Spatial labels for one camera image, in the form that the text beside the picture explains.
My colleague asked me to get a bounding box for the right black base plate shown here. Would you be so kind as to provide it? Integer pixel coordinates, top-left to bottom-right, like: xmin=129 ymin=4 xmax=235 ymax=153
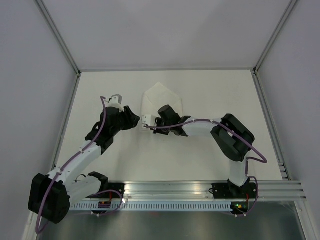
xmin=209 ymin=182 xmax=257 ymax=200

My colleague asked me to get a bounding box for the left aluminium frame post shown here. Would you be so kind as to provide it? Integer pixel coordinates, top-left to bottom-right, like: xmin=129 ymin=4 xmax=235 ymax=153
xmin=33 ymin=0 xmax=81 ymax=77

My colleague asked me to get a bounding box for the aluminium front rail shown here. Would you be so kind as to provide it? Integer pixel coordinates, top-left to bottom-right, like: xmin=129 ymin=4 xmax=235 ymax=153
xmin=123 ymin=180 xmax=306 ymax=202

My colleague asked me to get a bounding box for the right aluminium frame post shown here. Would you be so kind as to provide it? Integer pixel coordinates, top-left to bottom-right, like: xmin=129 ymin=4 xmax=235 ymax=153
xmin=252 ymin=0 xmax=300 ymax=75

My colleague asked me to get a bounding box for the white slotted cable duct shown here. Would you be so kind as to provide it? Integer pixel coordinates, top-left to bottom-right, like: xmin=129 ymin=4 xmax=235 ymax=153
xmin=70 ymin=200 xmax=232 ymax=212

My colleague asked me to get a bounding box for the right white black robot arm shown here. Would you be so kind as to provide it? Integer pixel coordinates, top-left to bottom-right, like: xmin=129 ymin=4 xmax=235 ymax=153
xmin=147 ymin=105 xmax=255 ymax=198

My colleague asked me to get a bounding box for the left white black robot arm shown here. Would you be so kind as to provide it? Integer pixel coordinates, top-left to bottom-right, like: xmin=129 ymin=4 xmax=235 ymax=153
xmin=28 ymin=106 xmax=140 ymax=224

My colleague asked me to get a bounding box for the white cloth napkin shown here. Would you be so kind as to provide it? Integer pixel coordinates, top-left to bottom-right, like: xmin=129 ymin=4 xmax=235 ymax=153
xmin=141 ymin=82 xmax=183 ymax=121

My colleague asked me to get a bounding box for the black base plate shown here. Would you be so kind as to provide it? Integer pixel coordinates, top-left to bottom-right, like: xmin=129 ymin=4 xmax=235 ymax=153
xmin=209 ymin=182 xmax=257 ymax=200
xmin=98 ymin=182 xmax=125 ymax=199

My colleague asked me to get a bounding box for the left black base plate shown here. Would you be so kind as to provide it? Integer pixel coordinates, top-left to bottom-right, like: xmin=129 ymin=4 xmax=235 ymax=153
xmin=98 ymin=182 xmax=125 ymax=199

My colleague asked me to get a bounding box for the aluminium frame post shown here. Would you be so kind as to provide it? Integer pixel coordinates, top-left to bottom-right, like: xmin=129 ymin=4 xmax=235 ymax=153
xmin=252 ymin=0 xmax=300 ymax=75
xmin=33 ymin=0 xmax=81 ymax=77

